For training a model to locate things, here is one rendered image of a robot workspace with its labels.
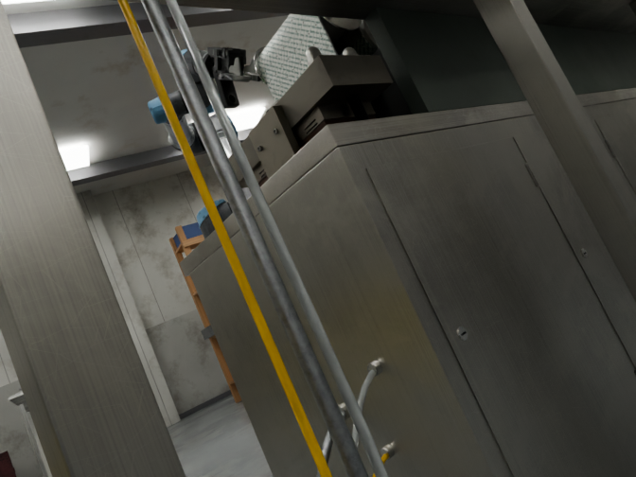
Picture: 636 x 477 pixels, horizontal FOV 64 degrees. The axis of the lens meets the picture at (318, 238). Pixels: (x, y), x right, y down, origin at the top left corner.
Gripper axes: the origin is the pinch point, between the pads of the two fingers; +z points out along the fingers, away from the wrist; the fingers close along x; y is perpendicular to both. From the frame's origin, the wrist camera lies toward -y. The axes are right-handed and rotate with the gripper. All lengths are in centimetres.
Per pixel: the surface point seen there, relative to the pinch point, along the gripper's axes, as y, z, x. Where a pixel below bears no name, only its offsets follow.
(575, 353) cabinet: -39, 92, 5
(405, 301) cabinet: -23, 76, -29
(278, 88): -0.4, 14.2, -3.5
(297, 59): 6.9, 20.8, -3.5
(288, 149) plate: -7, 43, -25
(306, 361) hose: -14, 86, -59
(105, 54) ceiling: -25, -470, 154
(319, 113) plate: 0, 48, -22
